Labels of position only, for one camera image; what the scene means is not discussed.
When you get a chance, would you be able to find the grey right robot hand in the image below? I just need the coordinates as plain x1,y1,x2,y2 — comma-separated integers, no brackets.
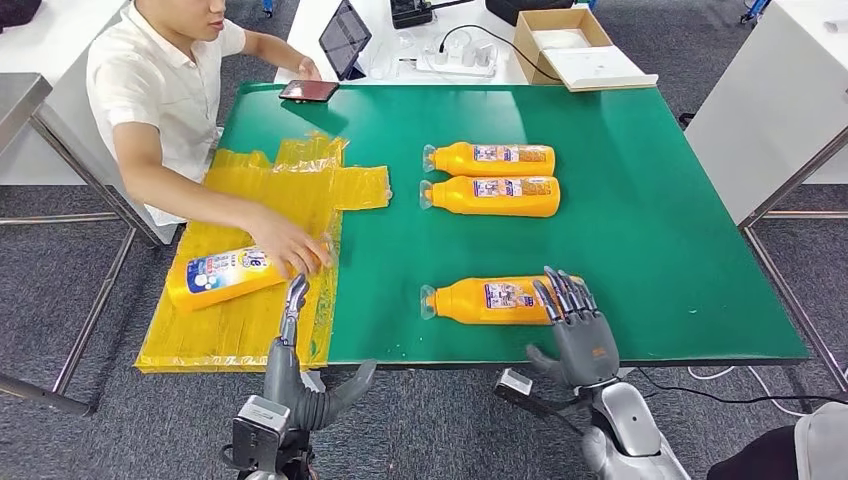
526,266,621,390

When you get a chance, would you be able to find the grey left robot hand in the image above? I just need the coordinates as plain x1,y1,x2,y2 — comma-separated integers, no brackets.
262,273,378,432

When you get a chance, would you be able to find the orange detergent bottle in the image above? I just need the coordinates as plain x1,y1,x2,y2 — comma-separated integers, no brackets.
419,274,588,327
165,241,333,314
422,140,556,178
419,175,562,219

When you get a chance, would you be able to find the dark smartphone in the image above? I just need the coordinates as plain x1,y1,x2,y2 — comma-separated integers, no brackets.
278,79,341,104

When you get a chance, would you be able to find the yellow taped cardboard sheet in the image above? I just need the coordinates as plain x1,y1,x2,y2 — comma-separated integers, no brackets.
134,132,393,374

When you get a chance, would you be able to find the green table mat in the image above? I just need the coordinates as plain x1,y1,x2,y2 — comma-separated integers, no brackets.
218,82,810,367

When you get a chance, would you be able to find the white box lid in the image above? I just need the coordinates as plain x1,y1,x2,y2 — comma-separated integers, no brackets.
541,44,660,93

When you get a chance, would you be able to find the brown cardboard box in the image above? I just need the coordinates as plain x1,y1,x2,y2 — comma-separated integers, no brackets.
513,7,613,87

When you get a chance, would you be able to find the white power strip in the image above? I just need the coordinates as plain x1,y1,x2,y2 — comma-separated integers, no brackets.
414,44,498,79

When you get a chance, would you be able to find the white cabinet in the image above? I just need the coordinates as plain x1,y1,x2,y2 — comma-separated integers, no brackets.
684,0,848,227
0,0,179,246

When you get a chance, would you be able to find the black bag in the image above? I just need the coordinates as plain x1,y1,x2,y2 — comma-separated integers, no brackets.
0,0,42,29
485,0,576,28

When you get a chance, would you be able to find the black tablet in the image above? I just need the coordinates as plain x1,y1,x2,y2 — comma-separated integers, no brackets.
318,0,372,82

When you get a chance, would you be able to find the white desk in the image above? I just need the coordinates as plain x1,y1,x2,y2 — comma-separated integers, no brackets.
274,0,590,86

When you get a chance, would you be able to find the black radio device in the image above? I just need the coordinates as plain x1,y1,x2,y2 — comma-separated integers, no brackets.
389,0,474,30

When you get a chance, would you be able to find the steel table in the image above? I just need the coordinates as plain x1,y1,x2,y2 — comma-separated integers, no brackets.
0,72,164,417

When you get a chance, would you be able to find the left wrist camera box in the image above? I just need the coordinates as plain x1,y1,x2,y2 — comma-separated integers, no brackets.
230,395,291,473

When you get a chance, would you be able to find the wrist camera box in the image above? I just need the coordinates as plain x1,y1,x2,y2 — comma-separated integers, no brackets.
230,395,291,473
493,368,591,419

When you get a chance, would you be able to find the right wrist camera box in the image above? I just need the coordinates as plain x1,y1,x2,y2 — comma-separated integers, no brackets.
493,368,591,419

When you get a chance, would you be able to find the white floor cable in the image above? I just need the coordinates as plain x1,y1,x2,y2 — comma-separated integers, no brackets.
687,366,806,419

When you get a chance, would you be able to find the black floor cable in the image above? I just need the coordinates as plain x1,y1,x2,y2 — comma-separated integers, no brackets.
635,368,848,407

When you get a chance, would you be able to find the steel table frame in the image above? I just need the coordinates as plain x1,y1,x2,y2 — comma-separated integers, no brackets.
737,129,848,393

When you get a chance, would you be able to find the black power cable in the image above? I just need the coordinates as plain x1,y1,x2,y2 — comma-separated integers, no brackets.
439,24,563,84

